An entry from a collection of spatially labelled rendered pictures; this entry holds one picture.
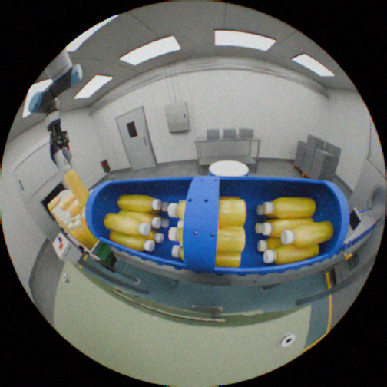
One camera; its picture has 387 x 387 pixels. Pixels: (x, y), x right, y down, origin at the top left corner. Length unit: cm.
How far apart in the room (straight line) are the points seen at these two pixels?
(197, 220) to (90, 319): 21
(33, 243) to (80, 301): 469
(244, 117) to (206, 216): 356
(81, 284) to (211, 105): 362
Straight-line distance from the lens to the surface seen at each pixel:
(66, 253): 68
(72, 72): 48
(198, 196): 23
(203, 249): 22
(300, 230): 37
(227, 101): 362
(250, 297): 143
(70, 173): 59
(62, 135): 56
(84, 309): 16
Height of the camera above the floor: 137
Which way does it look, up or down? 36 degrees down
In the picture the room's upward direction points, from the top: 9 degrees counter-clockwise
